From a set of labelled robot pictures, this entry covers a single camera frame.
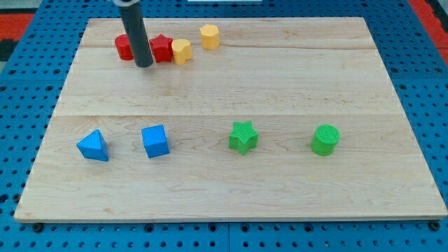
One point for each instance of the green star block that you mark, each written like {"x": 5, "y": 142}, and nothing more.
{"x": 243, "y": 137}

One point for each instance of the yellow hexagon block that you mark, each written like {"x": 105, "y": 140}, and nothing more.
{"x": 210, "y": 36}

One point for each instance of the blue cube block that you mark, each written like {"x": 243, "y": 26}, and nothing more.
{"x": 155, "y": 141}

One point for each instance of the blue triangle block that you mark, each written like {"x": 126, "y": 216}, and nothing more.
{"x": 94, "y": 147}

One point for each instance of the yellow heart block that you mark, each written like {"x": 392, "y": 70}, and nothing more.
{"x": 182, "y": 51}

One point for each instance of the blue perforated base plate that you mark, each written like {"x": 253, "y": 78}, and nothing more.
{"x": 34, "y": 75}

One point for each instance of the red star block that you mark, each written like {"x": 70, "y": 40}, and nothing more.
{"x": 161, "y": 48}

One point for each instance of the green cylinder block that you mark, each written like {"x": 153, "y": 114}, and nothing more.
{"x": 325, "y": 139}

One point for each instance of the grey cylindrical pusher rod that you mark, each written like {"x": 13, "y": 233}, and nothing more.
{"x": 133, "y": 22}

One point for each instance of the red cylinder block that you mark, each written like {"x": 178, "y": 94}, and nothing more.
{"x": 122, "y": 45}

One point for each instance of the wooden board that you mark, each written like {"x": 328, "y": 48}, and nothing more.
{"x": 287, "y": 76}

